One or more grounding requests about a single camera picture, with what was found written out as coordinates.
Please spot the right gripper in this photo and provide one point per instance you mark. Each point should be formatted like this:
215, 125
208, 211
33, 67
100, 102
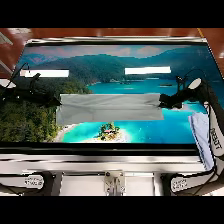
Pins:
170, 100

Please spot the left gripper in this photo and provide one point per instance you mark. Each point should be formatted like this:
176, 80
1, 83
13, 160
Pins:
50, 101

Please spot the grey T-shirt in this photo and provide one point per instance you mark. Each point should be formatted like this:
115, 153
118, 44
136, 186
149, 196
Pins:
110, 108

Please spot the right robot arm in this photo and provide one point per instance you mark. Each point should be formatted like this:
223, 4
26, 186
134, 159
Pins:
216, 133

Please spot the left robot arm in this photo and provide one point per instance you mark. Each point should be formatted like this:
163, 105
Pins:
23, 95

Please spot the light blue garment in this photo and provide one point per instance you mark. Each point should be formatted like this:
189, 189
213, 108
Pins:
201, 133

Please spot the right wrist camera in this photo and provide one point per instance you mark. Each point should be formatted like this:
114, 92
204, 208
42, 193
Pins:
179, 83

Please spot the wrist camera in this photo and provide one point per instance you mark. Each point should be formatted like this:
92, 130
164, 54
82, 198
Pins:
34, 80
179, 83

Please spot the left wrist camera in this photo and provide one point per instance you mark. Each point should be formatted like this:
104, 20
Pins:
34, 80

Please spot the silver frame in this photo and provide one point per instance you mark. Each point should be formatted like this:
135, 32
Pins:
100, 163

